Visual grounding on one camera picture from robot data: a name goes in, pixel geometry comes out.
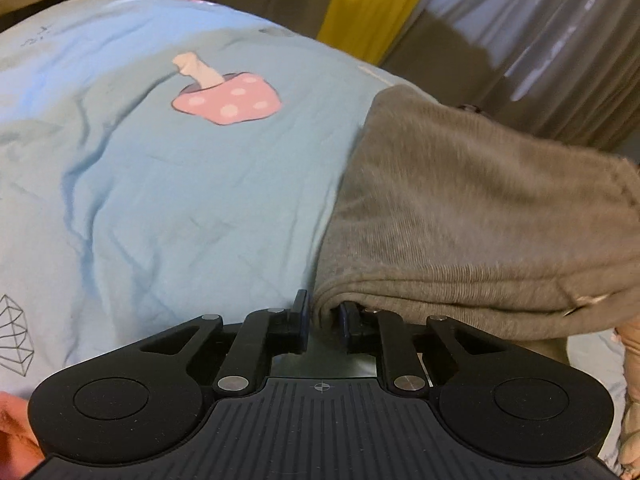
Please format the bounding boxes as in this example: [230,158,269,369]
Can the grey pants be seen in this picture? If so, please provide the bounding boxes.
[312,86,639,340]

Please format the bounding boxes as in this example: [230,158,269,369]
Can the light blue patterned bedsheet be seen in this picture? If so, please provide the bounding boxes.
[1,0,611,479]

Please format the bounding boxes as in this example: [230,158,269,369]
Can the white sheer curtain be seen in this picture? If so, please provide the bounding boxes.
[414,0,626,104]

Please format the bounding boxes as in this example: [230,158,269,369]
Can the yellow curtain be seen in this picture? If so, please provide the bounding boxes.
[317,0,420,65]

